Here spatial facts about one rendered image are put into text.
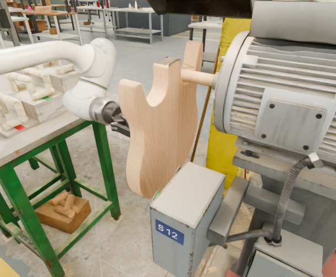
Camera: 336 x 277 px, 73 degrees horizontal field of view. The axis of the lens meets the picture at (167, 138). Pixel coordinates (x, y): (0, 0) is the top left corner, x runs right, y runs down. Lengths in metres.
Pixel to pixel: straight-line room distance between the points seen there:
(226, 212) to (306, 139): 0.22
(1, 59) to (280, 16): 0.64
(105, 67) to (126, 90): 0.39
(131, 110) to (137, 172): 0.17
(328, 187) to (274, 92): 0.23
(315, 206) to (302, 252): 0.12
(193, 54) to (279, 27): 0.27
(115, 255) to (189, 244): 1.28
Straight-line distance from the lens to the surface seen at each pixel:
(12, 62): 0.74
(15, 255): 1.95
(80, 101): 0.84
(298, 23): 0.50
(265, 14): 0.51
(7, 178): 1.11
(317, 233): 0.70
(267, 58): 0.51
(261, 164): 0.57
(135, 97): 0.47
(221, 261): 1.35
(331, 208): 0.63
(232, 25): 1.52
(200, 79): 0.64
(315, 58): 0.51
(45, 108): 1.22
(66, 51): 0.80
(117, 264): 1.68
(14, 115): 1.34
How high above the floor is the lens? 1.46
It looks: 33 degrees down
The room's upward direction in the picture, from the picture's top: straight up
